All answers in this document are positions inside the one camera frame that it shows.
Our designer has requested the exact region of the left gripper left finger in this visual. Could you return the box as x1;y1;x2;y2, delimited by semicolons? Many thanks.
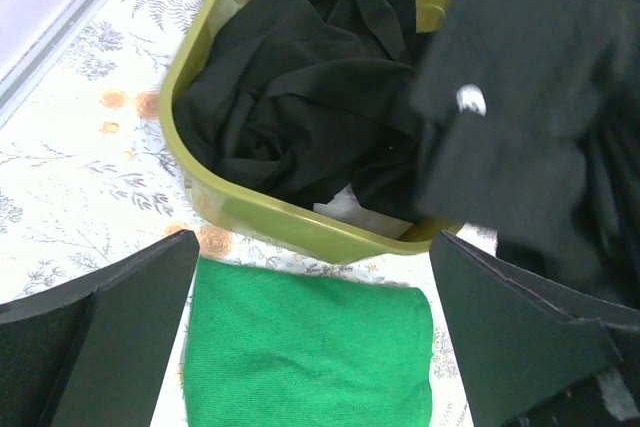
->
1;230;199;426

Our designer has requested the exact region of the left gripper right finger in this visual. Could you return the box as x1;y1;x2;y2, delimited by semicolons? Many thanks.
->
429;232;639;426

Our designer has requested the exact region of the white shirt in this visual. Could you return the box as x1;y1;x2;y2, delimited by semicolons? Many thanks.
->
214;0;416;241

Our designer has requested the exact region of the black shirt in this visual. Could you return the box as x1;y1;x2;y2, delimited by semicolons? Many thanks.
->
172;0;431;223
411;0;639;307

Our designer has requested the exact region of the green cloth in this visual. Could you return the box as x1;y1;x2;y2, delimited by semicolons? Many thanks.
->
183;259;433;426

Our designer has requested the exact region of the floral table mat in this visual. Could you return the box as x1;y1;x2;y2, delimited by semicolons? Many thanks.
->
1;0;472;426

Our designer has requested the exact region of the olive green plastic basket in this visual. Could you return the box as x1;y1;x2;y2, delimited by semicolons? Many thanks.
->
158;0;462;264

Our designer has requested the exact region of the aluminium rail frame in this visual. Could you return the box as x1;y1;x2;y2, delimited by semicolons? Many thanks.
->
1;0;106;124

